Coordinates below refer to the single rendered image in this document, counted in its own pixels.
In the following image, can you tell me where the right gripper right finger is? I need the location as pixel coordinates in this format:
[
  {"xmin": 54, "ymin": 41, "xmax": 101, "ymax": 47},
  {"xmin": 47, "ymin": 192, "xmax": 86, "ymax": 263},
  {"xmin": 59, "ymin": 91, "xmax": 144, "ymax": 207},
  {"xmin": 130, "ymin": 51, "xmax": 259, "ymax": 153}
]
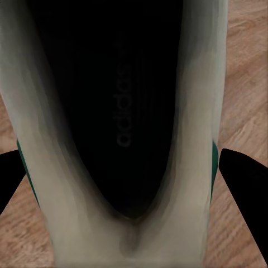
[{"xmin": 219, "ymin": 149, "xmax": 268, "ymax": 265}]

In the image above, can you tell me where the gym shoe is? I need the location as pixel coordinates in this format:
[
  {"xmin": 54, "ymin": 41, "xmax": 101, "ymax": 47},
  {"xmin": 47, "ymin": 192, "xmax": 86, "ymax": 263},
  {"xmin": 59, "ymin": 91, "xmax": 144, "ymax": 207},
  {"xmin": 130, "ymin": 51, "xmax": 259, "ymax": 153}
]
[{"xmin": 0, "ymin": 0, "xmax": 229, "ymax": 268}]

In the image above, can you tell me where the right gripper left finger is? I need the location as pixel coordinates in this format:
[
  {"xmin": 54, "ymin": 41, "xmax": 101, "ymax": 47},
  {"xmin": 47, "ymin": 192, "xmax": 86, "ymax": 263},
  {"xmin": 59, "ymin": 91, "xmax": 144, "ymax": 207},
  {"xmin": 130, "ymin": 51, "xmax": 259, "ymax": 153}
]
[{"xmin": 0, "ymin": 150, "xmax": 26, "ymax": 215}]

